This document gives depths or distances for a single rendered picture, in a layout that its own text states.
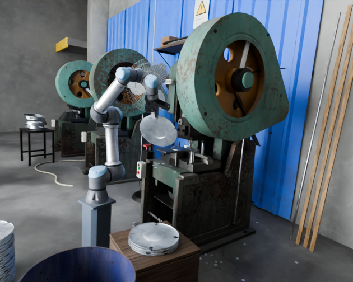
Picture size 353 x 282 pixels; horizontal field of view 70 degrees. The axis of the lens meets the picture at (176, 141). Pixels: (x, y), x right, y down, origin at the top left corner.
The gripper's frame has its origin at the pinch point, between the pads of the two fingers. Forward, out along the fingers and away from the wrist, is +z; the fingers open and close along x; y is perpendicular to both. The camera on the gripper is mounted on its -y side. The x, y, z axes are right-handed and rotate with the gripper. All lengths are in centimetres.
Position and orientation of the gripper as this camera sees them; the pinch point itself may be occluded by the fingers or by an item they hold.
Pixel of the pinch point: (157, 117)
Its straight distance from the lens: 178.6
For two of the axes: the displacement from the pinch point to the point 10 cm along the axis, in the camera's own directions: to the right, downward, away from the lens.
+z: -0.2, 5.9, 8.1
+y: -10.0, -0.8, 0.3
